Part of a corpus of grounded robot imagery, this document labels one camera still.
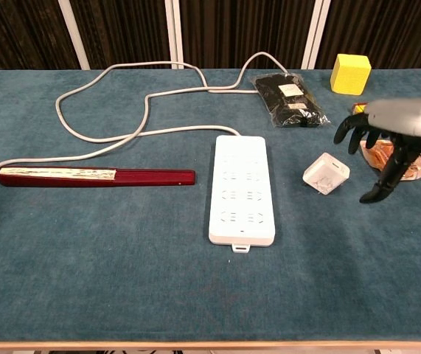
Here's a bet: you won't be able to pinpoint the teal felt table cover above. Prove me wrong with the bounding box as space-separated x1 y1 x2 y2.
0 68 421 344

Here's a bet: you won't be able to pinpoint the white power strip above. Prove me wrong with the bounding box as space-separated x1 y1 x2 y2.
208 135 276 255

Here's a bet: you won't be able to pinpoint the folded dark red fan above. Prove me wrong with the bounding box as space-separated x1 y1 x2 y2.
0 167 197 188

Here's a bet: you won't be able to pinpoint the white power strip cable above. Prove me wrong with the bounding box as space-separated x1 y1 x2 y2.
0 51 292 187

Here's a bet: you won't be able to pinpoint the orange sauce pouch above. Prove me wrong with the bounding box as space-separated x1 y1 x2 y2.
359 139 421 181

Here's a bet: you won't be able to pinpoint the white partition frame post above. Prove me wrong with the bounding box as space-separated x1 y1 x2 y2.
164 0 185 70
301 0 332 70
58 0 91 70

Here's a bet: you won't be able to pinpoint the yellow sponge cube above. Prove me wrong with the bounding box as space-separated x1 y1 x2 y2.
330 53 372 96

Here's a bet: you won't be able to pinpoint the black gloves in plastic bag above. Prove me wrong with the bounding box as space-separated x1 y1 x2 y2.
251 72 332 129

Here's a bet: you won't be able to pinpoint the white power adapter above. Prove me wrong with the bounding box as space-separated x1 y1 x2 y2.
302 152 351 195

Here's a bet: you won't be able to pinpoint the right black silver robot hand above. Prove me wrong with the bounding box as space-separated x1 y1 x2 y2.
333 97 421 204

